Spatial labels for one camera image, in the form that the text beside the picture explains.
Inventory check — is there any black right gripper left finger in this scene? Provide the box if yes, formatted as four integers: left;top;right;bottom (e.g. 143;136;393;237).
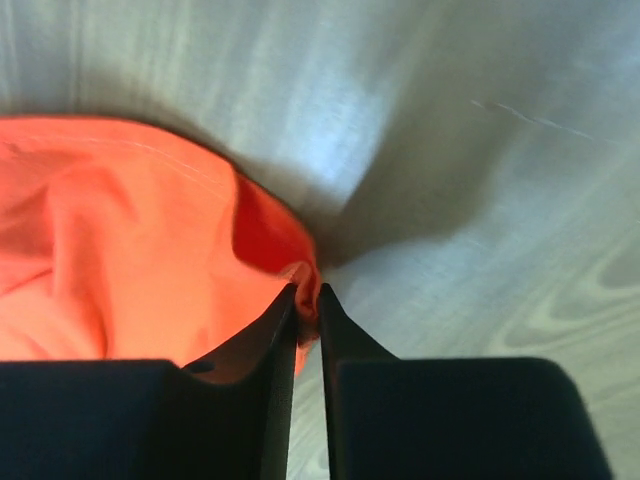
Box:
1;285;297;479

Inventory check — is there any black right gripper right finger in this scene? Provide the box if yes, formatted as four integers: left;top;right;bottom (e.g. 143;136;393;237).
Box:
318;286;613;479

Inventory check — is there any orange t shirt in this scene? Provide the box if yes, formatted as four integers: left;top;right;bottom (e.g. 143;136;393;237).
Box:
1;116;321;366

